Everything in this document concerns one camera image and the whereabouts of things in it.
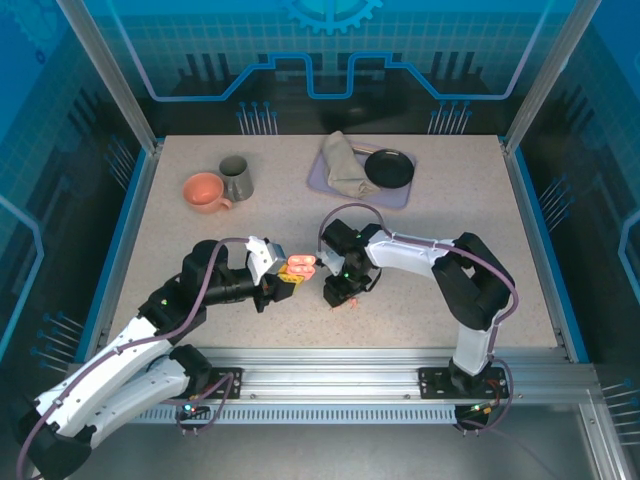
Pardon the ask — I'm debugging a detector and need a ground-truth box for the pink earbud charging case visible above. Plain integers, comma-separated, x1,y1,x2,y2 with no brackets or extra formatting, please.
285,252,317,281

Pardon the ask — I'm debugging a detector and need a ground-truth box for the orange ceramic mug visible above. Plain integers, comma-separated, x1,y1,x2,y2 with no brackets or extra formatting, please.
181,172,234,215

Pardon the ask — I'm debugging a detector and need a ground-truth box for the grey mug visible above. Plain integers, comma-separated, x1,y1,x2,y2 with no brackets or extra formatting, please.
218,155,255,203

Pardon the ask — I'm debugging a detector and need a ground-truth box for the lavender plastic tray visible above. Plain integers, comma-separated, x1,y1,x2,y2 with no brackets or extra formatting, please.
306,142,419,210

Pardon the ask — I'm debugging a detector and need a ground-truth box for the beige folded cloth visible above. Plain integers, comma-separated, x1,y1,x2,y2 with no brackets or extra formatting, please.
320,130,384,200

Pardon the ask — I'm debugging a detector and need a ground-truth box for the black round plate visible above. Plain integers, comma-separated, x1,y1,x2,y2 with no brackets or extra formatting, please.
363,148,417,190

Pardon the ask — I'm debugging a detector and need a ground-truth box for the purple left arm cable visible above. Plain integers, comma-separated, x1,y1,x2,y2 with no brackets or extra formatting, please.
17,238,251,479

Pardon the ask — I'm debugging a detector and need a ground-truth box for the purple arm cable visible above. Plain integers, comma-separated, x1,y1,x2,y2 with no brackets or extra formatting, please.
17,238,251,479
317,203,519,361

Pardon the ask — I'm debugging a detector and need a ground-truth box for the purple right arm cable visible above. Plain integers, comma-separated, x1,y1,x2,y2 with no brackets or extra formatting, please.
317,203,519,361

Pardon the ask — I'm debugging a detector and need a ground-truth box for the aluminium table side rail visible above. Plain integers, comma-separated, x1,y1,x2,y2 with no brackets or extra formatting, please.
502,142,594,364
74,142,164,371

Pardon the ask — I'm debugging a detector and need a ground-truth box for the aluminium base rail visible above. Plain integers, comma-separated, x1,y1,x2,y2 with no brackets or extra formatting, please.
149,347,599,407

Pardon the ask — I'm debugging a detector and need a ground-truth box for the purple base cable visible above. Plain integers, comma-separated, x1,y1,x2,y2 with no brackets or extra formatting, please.
457,359,516,436
164,368,239,436

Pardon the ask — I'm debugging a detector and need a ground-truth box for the white slotted cable duct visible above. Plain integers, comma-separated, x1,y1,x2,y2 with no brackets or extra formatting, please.
119,403,464,426

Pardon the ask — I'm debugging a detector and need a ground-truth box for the aluminium frame post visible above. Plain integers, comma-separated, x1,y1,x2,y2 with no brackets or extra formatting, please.
55,0,165,156
501,0,605,156

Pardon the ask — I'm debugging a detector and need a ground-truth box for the aluminium frame bar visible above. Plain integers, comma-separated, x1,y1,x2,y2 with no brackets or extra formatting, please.
577,402,624,480

